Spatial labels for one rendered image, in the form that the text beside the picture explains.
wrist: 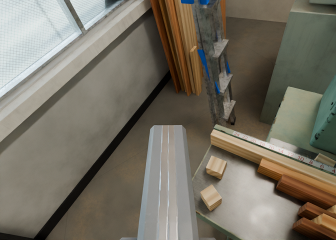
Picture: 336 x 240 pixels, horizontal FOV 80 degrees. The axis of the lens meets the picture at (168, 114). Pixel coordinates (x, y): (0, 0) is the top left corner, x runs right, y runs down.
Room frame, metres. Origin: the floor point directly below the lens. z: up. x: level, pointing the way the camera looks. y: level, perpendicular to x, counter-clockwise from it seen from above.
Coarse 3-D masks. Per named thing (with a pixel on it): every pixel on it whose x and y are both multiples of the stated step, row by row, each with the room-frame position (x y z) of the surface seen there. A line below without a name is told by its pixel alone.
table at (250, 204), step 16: (208, 160) 0.22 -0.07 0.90; (240, 160) 0.20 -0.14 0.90; (208, 176) 0.18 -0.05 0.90; (224, 176) 0.17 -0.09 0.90; (240, 176) 0.16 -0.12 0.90; (256, 176) 0.15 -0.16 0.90; (224, 192) 0.13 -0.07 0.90; (240, 192) 0.12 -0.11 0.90; (256, 192) 0.11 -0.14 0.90; (272, 192) 0.10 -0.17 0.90; (224, 208) 0.10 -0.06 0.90; (240, 208) 0.09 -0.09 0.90; (256, 208) 0.08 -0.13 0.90; (272, 208) 0.07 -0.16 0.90; (288, 208) 0.06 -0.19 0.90; (224, 224) 0.07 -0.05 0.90; (240, 224) 0.06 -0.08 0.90; (256, 224) 0.05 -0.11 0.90; (272, 224) 0.05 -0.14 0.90; (288, 224) 0.04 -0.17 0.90
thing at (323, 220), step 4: (320, 216) 0.03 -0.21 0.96; (324, 216) 0.03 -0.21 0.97; (328, 216) 0.03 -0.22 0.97; (312, 220) 0.03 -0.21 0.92; (316, 220) 0.03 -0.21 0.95; (320, 220) 0.02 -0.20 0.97; (324, 220) 0.02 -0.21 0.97; (328, 220) 0.02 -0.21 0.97; (332, 220) 0.02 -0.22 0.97; (320, 224) 0.02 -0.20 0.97; (324, 224) 0.02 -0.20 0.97; (328, 224) 0.02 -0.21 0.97; (332, 224) 0.01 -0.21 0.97; (328, 228) 0.01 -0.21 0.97; (332, 228) 0.01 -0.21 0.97
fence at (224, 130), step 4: (216, 124) 0.29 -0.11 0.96; (216, 128) 0.27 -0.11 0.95; (220, 128) 0.27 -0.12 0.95; (224, 128) 0.27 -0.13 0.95; (228, 128) 0.26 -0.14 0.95; (224, 132) 0.26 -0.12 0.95; (228, 132) 0.25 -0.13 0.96; (232, 132) 0.25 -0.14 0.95; (236, 136) 0.24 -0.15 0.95; (244, 140) 0.22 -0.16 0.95; (256, 144) 0.20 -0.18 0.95; (264, 148) 0.19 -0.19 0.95; (268, 148) 0.18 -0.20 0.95; (276, 152) 0.17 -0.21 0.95; (288, 156) 0.15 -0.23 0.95; (296, 160) 0.14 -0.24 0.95; (300, 160) 0.14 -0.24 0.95; (308, 164) 0.12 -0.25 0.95; (316, 168) 0.11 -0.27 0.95; (320, 168) 0.11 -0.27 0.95; (328, 172) 0.10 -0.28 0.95
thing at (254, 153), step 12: (216, 132) 0.27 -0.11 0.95; (216, 144) 0.25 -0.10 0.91; (228, 144) 0.23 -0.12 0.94; (240, 144) 0.21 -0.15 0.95; (252, 144) 0.21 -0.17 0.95; (252, 156) 0.19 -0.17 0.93; (264, 156) 0.17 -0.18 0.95; (276, 156) 0.16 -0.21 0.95; (288, 168) 0.13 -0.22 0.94; (300, 168) 0.12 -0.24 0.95; (312, 168) 0.11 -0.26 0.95; (324, 180) 0.09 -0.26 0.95
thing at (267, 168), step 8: (264, 160) 0.16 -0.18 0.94; (264, 168) 0.15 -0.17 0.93; (272, 168) 0.14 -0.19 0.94; (280, 168) 0.14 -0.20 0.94; (272, 176) 0.13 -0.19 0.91; (280, 176) 0.12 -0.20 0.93; (296, 176) 0.11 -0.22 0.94; (304, 176) 0.11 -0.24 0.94; (312, 184) 0.09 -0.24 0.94; (320, 184) 0.08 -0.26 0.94; (328, 192) 0.07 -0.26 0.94
